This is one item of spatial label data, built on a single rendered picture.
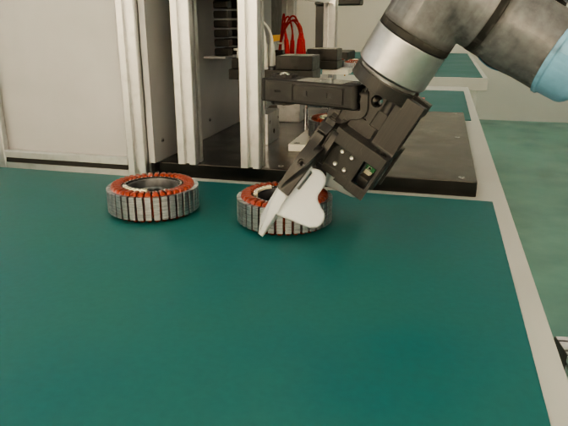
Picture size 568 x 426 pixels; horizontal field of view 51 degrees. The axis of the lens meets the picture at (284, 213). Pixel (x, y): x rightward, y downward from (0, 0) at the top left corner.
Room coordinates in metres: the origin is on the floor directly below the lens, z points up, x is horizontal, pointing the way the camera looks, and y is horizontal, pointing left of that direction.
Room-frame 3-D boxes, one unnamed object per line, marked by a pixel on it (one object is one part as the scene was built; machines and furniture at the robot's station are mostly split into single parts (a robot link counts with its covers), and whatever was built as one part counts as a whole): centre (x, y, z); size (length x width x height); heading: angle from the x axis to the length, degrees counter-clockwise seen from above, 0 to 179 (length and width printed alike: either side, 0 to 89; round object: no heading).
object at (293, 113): (1.29, -0.02, 0.80); 0.08 x 0.05 x 0.06; 165
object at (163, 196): (0.71, 0.16, 0.77); 0.11 x 0.11 x 0.04
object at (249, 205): (0.66, 0.00, 0.77); 0.11 x 0.11 x 0.04
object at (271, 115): (1.05, 0.04, 0.80); 0.08 x 0.05 x 0.06; 165
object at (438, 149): (1.14, -0.11, 0.76); 0.64 x 0.47 x 0.02; 165
